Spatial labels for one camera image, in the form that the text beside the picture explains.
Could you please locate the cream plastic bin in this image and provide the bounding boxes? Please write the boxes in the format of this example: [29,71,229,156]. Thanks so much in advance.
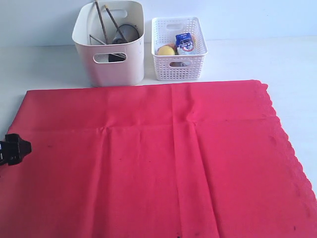
[72,0,144,87]

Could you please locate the white perforated plastic basket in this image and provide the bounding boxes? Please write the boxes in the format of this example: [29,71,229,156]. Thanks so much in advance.
[152,17,208,81]

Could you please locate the dark wooden chopstick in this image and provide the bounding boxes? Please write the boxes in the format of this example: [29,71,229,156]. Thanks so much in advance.
[105,4,128,43]
[94,0,108,45]

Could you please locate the red table cloth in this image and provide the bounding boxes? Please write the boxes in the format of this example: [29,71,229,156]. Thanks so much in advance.
[0,80,317,238]

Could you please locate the stainless steel cup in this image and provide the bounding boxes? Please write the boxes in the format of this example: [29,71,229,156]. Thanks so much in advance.
[112,24,140,44]

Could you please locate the yellow lemon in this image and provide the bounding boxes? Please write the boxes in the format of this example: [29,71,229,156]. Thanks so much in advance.
[157,45,175,56]

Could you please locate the orange fried chicken piece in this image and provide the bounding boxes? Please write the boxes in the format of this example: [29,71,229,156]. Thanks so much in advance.
[167,43,175,48]

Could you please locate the blue white milk carton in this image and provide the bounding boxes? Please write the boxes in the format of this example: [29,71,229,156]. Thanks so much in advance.
[175,33,197,55]

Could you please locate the silver table knife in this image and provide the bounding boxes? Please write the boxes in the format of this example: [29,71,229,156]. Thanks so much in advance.
[89,34,126,59]

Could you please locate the red sausage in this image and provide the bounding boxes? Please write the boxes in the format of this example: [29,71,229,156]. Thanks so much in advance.
[170,62,186,67]

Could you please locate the white ceramic bowl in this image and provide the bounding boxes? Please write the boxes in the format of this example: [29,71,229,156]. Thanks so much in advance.
[94,54,108,63]

